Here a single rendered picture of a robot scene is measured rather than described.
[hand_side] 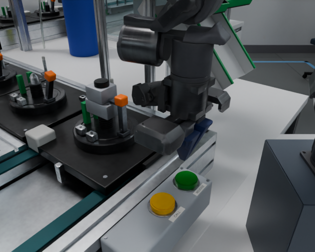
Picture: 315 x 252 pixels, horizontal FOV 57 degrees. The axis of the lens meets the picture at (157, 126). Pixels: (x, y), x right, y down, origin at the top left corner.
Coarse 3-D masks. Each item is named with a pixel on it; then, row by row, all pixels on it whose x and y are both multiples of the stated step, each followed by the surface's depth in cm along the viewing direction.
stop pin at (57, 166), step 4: (56, 164) 55; (60, 164) 55; (56, 168) 55; (60, 168) 55; (56, 172) 56; (60, 172) 55; (64, 172) 56; (60, 176) 56; (64, 176) 56; (60, 180) 56; (64, 180) 57
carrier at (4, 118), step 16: (32, 80) 73; (0, 96) 80; (16, 96) 72; (32, 96) 75; (64, 96) 76; (0, 112) 72; (16, 112) 71; (32, 112) 71; (48, 112) 72; (64, 112) 72; (80, 112) 73; (16, 128) 65
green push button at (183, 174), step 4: (180, 172) 52; (184, 172) 52; (188, 172) 52; (192, 172) 52; (176, 176) 51; (180, 176) 51; (184, 176) 51; (188, 176) 51; (192, 176) 51; (196, 176) 51; (176, 180) 51; (180, 180) 50; (184, 180) 50; (188, 180) 50; (192, 180) 50; (196, 180) 51; (176, 184) 51; (180, 184) 50; (184, 184) 50; (188, 184) 50; (192, 184) 50; (196, 184) 51; (184, 188) 50; (188, 188) 50
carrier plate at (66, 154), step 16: (128, 112) 72; (64, 128) 65; (48, 144) 60; (64, 144) 60; (64, 160) 55; (80, 160) 55; (96, 160) 55; (112, 160) 55; (128, 160) 55; (144, 160) 56; (80, 176) 53; (96, 176) 51; (112, 176) 51; (128, 176) 54
